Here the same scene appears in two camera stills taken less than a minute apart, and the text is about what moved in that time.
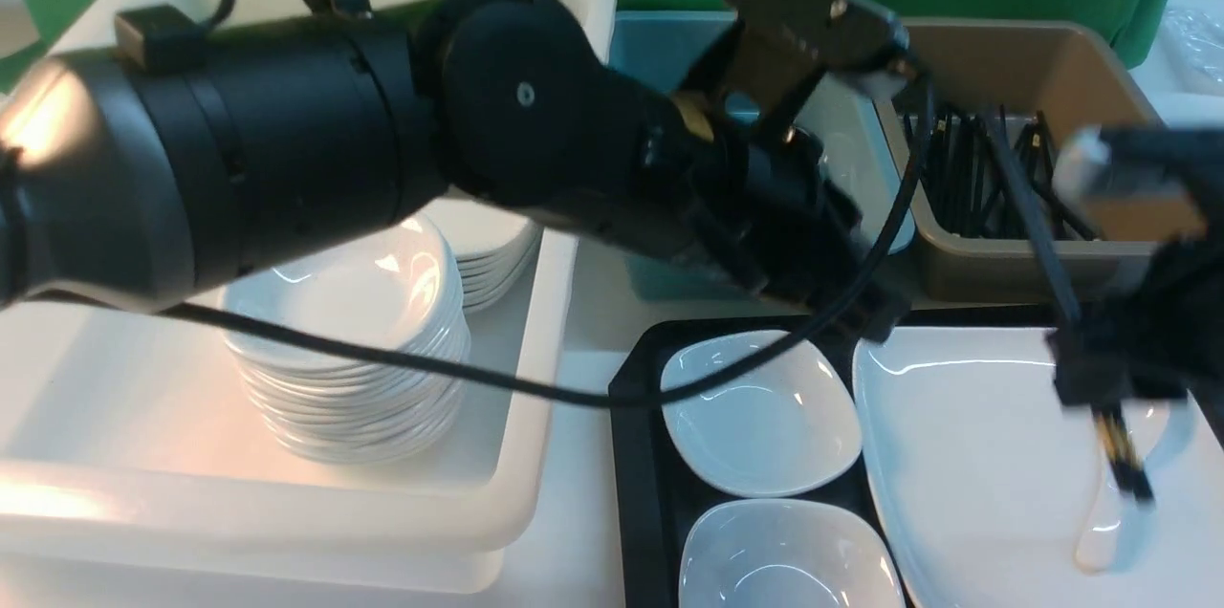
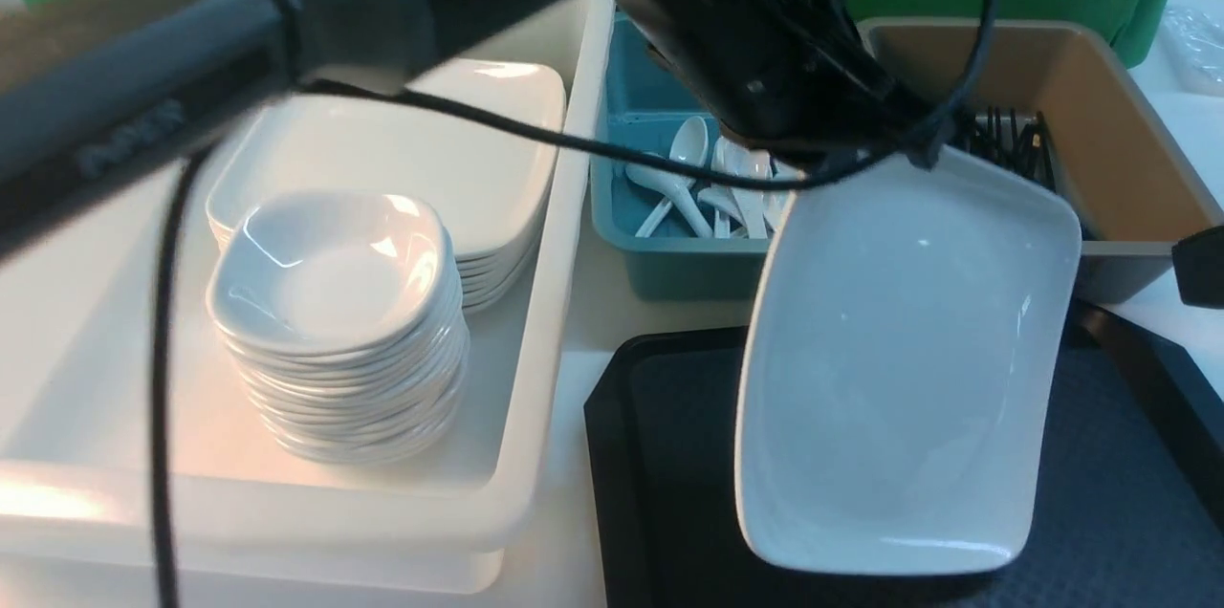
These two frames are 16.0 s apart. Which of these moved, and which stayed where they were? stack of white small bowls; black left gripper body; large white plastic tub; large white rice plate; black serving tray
Moved: black left gripper body; black serving tray; large white rice plate
Stayed: large white plastic tub; stack of white small bowls
